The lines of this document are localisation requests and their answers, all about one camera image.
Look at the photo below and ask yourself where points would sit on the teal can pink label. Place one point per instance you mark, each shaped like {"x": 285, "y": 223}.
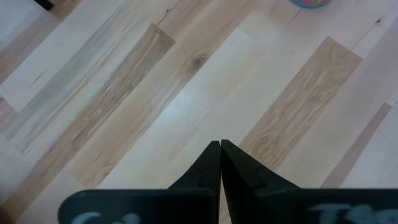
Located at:
{"x": 309, "y": 2}

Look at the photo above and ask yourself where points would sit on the black shelf leg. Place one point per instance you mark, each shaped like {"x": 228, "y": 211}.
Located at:
{"x": 45, "y": 3}

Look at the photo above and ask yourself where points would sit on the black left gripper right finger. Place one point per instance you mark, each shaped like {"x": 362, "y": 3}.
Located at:
{"x": 239, "y": 174}

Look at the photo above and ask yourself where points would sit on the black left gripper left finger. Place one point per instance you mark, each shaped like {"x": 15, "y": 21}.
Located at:
{"x": 208, "y": 171}

